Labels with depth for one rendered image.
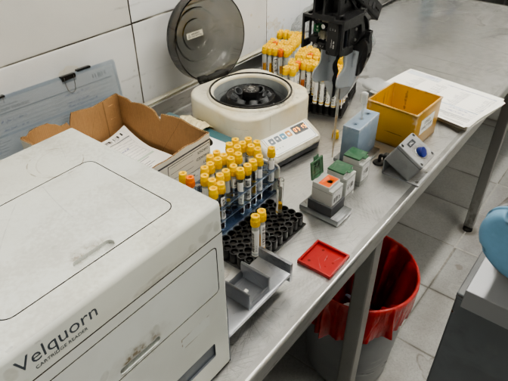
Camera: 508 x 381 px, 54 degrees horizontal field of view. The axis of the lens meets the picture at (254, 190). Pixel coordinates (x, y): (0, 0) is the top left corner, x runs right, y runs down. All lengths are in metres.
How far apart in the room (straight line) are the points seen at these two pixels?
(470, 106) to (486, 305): 0.73
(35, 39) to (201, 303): 0.69
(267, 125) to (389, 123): 0.30
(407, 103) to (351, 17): 0.60
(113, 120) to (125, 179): 0.59
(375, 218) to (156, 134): 0.50
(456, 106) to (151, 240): 1.09
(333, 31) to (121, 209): 0.40
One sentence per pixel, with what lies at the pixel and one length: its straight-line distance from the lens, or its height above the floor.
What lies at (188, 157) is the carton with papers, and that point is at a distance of 0.95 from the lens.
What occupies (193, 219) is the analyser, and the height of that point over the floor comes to 1.17.
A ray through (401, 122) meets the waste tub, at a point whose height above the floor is 0.95.
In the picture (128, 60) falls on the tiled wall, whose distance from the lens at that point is 1.25.
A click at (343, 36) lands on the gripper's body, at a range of 0.75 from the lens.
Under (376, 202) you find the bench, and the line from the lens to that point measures 1.05.
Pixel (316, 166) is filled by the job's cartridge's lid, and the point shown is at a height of 0.98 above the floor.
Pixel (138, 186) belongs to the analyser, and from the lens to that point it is 0.58.
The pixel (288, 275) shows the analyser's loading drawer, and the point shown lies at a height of 0.91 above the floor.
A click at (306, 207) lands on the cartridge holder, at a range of 0.99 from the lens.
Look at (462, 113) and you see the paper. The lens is 1.42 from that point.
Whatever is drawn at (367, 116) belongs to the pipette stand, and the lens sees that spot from 1.15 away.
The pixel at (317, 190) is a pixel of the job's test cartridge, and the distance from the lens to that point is 0.96.
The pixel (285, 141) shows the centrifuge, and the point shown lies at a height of 0.92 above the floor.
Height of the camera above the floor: 1.51
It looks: 37 degrees down
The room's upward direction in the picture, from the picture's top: straight up
